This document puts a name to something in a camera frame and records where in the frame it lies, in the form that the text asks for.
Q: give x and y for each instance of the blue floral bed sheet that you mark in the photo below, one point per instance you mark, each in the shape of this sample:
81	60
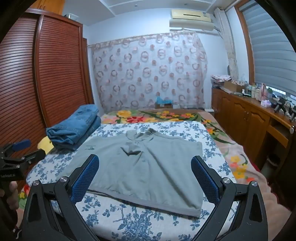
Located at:
208	139

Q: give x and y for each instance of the wrapped air conditioner pipe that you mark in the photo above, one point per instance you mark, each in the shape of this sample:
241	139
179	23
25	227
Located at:
229	41

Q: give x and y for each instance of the grey window blind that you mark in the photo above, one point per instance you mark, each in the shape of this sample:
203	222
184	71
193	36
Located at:
270	46

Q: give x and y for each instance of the black desk gadget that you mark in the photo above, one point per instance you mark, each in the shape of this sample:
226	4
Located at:
280	105

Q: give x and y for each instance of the wooden louvred wardrobe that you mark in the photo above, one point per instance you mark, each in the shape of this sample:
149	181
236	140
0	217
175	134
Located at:
57	69

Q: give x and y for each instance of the pink tissue pack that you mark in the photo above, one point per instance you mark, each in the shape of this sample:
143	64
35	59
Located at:
266	103

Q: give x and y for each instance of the small brown box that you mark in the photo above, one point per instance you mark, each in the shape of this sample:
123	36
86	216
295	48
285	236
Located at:
163	106

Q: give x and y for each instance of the yellow cloth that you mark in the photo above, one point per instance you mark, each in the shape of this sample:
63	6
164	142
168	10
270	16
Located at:
45	146

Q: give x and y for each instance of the person's left hand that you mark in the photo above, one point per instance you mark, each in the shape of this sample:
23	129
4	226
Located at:
12	197

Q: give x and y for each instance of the stack of papers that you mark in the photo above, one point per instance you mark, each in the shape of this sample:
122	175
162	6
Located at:
219	80

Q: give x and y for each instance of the folded blue jeans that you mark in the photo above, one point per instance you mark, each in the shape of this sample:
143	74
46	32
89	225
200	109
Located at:
89	134
74	122

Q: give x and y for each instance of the colourful flower blanket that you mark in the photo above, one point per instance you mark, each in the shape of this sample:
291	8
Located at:
148	114

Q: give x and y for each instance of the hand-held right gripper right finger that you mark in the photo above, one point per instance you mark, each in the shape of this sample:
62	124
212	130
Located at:
206	180

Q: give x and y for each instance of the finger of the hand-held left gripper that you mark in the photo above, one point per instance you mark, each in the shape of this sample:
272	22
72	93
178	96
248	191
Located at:
34	155
22	144

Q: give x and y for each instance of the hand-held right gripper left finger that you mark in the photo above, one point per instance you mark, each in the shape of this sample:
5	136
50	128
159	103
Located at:
85	179

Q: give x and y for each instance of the wooden cabinet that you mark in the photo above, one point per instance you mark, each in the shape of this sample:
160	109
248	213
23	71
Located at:
245	120

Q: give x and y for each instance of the grey pants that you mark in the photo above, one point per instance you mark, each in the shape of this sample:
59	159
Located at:
148	166

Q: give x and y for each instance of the row of bottles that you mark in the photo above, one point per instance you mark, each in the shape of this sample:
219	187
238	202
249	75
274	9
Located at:
254	91

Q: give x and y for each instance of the blue toy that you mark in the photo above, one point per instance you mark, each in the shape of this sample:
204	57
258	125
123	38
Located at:
163	100

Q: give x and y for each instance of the white air conditioner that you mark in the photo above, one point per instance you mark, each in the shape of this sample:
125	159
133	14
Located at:
192	19

